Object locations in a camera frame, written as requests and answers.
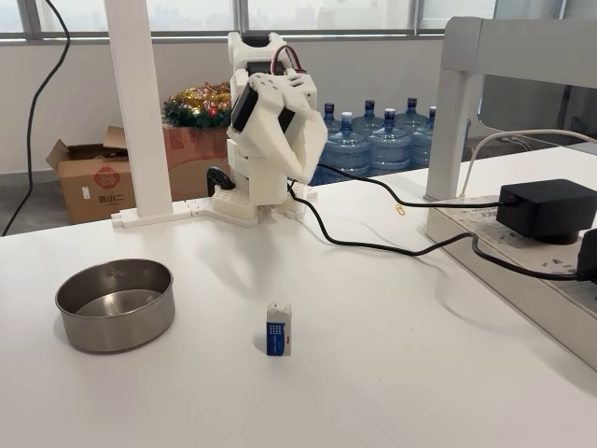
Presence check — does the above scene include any small white and blue box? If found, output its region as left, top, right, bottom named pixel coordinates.
left=265, top=301, right=294, bottom=358

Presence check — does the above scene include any red cardboard box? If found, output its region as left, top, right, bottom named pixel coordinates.
left=162, top=125, right=233, bottom=200

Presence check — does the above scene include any open brown cardboard box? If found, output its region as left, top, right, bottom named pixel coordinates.
left=45, top=124, right=139, bottom=225

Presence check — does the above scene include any round metal bowl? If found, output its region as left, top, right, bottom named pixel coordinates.
left=54, top=258, right=176, bottom=354

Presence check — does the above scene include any tinsel christmas wreath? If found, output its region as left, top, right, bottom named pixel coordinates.
left=162, top=81, right=233, bottom=131

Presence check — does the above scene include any black table clamp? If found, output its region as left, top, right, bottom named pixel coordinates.
left=205, top=165, right=234, bottom=200

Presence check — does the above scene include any white power strip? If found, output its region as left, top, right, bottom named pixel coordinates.
left=425, top=200, right=597, bottom=374

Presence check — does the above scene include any black power adapter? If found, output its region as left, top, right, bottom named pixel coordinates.
left=495, top=178, right=597, bottom=245

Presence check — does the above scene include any black plug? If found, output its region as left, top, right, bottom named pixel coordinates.
left=576, top=228, right=597, bottom=284

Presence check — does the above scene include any red and black servo wire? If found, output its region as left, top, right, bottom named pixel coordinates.
left=271, top=45, right=305, bottom=75

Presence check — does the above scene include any white stand post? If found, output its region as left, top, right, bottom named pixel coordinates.
left=103, top=0, right=214, bottom=230

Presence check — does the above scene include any black power cable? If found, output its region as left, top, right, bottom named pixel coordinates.
left=286, top=179, right=584, bottom=283

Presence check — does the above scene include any white metal shelf frame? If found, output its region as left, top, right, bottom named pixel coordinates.
left=424, top=16, right=597, bottom=203

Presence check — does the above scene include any black adapter cable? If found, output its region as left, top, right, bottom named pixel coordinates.
left=319, top=162, right=514, bottom=209

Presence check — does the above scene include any white cable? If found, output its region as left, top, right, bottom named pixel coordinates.
left=459, top=129, right=597, bottom=200

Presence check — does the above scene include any black hanging cable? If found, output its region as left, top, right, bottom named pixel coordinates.
left=0, top=0, right=72, bottom=237

